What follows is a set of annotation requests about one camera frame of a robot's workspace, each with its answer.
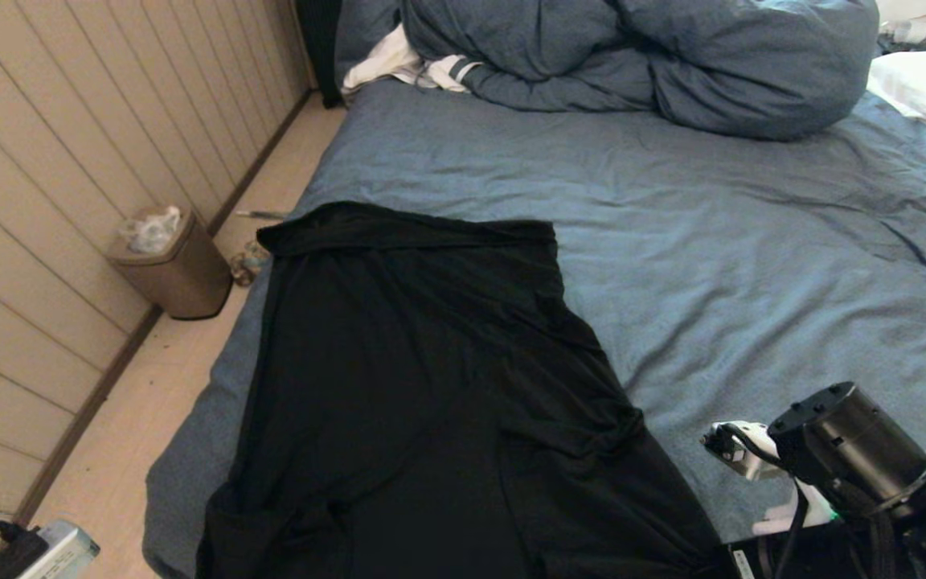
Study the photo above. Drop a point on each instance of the black left camera bracket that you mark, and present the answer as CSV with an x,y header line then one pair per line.
x,y
13,555

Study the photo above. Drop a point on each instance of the white striped garment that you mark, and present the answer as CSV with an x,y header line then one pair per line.
x,y
387,60

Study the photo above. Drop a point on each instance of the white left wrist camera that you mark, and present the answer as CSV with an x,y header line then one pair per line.
x,y
65,551

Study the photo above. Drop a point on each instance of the blue bed sheet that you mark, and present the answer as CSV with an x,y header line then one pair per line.
x,y
752,241

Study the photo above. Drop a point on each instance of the green patterned slippers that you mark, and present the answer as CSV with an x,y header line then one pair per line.
x,y
250,261

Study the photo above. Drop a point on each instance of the bronze trash bin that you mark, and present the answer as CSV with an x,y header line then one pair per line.
x,y
182,281

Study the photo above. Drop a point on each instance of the crumpled blue duvet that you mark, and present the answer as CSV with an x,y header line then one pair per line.
x,y
712,64

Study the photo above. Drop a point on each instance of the black printed t-shirt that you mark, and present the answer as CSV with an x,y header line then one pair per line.
x,y
431,418

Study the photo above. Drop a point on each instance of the black bedside furniture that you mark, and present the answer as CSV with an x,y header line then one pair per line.
x,y
320,48

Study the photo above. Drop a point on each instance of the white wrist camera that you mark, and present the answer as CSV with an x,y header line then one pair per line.
x,y
744,450
65,551

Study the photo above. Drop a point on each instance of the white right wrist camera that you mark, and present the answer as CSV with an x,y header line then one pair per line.
x,y
744,450

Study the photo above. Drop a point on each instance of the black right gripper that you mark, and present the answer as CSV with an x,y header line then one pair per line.
x,y
801,559

